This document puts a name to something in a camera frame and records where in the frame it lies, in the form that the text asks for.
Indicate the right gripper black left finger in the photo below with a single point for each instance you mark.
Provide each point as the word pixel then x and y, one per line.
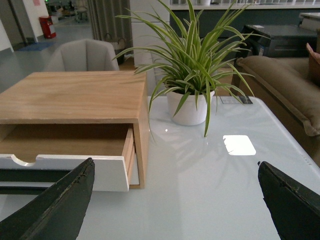
pixel 58 212

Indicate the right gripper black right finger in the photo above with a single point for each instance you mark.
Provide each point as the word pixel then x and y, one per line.
pixel 294 208

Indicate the white front wooden drawer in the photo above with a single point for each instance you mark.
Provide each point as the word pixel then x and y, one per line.
pixel 65 146

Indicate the wooden drawer cabinet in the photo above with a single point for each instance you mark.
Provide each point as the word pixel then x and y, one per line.
pixel 83 97

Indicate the brown cushioned sofa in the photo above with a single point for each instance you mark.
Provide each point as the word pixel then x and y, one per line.
pixel 284 85

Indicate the black label sticker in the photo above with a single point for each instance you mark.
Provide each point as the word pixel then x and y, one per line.
pixel 236 100

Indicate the white plant pot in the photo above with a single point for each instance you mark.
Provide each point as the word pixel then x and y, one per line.
pixel 191 112

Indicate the grey upholstered chair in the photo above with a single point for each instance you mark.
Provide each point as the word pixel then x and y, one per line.
pixel 83 55

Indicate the dark appliance box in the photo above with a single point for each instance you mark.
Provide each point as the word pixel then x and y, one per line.
pixel 278 41

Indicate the green spider plant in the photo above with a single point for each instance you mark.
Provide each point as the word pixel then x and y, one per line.
pixel 190 65

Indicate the red bin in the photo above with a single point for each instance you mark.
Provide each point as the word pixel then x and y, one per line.
pixel 47 27

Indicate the black metal drawer handle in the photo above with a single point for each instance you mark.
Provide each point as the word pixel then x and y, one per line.
pixel 28 182

